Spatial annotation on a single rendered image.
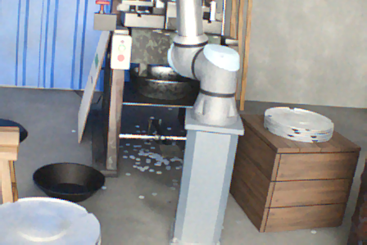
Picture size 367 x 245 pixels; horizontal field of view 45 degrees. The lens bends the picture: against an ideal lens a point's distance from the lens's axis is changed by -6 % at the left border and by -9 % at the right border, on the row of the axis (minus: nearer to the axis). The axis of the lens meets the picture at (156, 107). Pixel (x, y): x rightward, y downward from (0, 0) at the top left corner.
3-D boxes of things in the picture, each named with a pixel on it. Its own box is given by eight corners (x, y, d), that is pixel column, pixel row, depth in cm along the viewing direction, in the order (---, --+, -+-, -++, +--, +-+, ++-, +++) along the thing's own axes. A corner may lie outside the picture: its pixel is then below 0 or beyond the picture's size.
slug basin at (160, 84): (203, 105, 221) (206, 84, 218) (129, 101, 216) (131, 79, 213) (188, 87, 253) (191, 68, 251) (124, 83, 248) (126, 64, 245)
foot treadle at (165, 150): (183, 166, 200) (184, 155, 199) (160, 166, 199) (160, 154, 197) (163, 122, 256) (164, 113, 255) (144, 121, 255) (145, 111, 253)
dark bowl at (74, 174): (106, 211, 178) (106, 196, 176) (29, 207, 173) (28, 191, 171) (103, 179, 206) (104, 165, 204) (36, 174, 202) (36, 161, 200)
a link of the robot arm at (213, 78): (217, 95, 143) (222, 51, 140) (188, 83, 154) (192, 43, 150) (243, 92, 151) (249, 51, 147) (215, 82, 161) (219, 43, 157)
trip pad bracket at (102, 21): (113, 57, 200) (117, 12, 195) (91, 56, 199) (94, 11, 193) (113, 55, 206) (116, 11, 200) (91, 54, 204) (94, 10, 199)
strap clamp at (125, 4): (152, 12, 220) (155, -9, 217) (117, 10, 217) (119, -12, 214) (151, 11, 225) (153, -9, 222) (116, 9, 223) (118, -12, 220)
